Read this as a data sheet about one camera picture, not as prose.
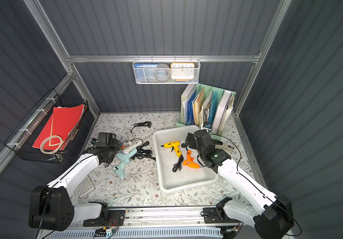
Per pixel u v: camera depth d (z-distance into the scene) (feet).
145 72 2.77
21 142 2.00
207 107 3.07
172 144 3.24
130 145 3.17
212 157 1.79
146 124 3.67
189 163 2.98
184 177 2.85
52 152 2.18
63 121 2.39
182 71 2.91
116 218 2.40
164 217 2.47
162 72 2.97
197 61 2.92
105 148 2.26
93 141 2.53
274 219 1.25
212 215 2.38
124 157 2.99
